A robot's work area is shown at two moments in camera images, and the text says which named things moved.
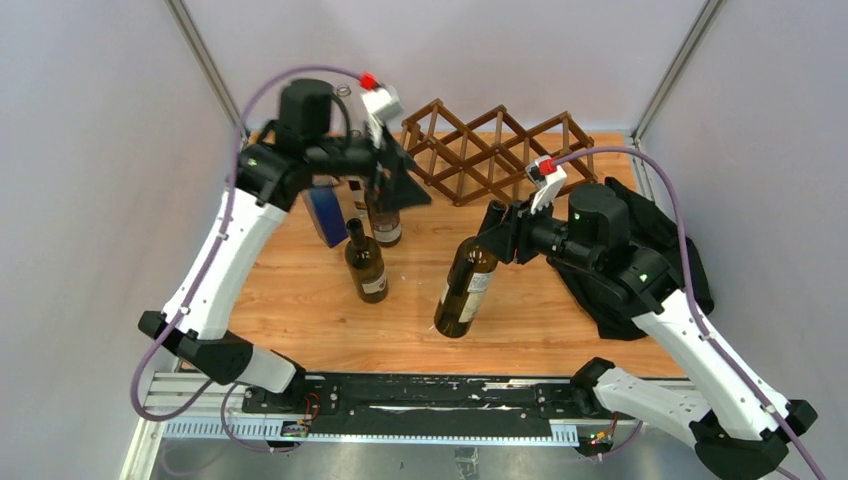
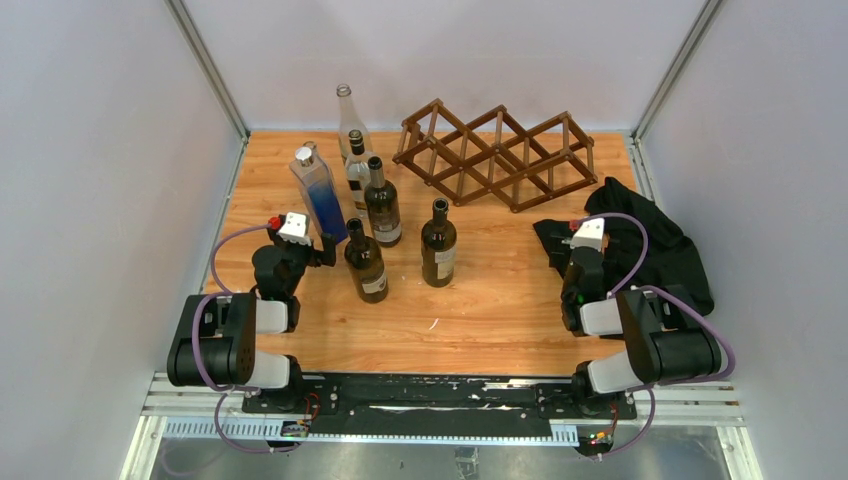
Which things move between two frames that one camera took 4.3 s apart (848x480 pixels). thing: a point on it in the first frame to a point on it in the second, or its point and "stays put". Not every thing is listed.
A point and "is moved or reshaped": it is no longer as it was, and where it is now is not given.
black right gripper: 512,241 to 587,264
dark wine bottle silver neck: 385,223 stays put
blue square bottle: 325,205 is moved or reshaped
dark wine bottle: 470,281 to 439,247
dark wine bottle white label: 365,258 stays put
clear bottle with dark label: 338,124 to 348,121
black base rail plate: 428,405 stays put
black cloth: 651,228 stays put
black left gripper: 398,187 to 328,257
